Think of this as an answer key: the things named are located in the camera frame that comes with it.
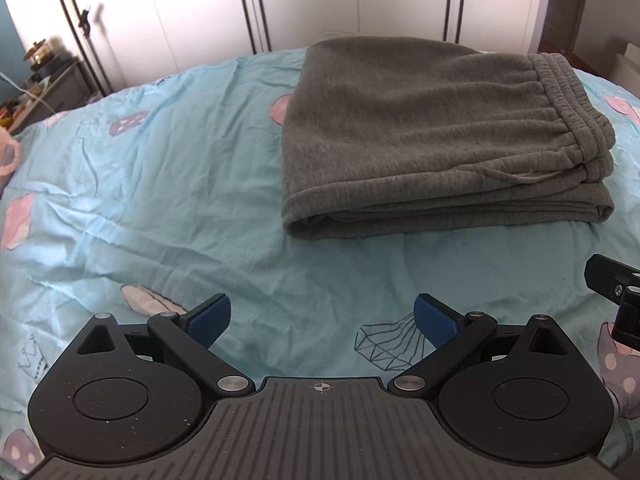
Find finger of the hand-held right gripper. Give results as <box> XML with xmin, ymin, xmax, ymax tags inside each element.
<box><xmin>584</xmin><ymin>254</ymin><xmax>640</xmax><ymax>352</ymax></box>

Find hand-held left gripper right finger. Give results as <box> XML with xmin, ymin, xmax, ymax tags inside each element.
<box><xmin>387</xmin><ymin>294</ymin><xmax>569</xmax><ymax>397</ymax></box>

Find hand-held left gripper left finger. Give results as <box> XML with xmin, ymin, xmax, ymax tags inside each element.
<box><xmin>75</xmin><ymin>294</ymin><xmax>257</xmax><ymax>397</ymax></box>

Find grey pants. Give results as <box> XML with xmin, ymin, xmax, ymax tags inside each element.
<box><xmin>280</xmin><ymin>34</ymin><xmax>617</xmax><ymax>242</ymax></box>

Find light blue printed blanket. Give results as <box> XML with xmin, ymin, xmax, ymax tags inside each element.
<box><xmin>0</xmin><ymin>45</ymin><xmax>640</xmax><ymax>476</ymax></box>

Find white trash bin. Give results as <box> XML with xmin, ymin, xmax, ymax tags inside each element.
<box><xmin>606</xmin><ymin>41</ymin><xmax>640</xmax><ymax>87</ymax></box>

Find pink plush item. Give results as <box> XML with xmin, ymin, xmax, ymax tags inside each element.
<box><xmin>0</xmin><ymin>129</ymin><xmax>24</xmax><ymax>196</ymax></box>

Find grey nightstand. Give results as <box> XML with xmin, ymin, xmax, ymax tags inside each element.
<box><xmin>0</xmin><ymin>57</ymin><xmax>97</xmax><ymax>136</ymax></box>

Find dark brown door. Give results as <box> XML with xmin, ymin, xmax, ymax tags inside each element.
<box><xmin>539</xmin><ymin>0</ymin><xmax>597</xmax><ymax>57</ymax></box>

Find glass jar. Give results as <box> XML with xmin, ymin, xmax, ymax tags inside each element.
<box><xmin>24</xmin><ymin>37</ymin><xmax>67</xmax><ymax>70</ymax></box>

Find white wardrobe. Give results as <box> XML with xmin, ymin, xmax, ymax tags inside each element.
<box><xmin>0</xmin><ymin>0</ymin><xmax>553</xmax><ymax>97</ymax></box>

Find white cable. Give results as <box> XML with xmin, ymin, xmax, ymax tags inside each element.
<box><xmin>0</xmin><ymin>71</ymin><xmax>63</xmax><ymax>117</ymax></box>

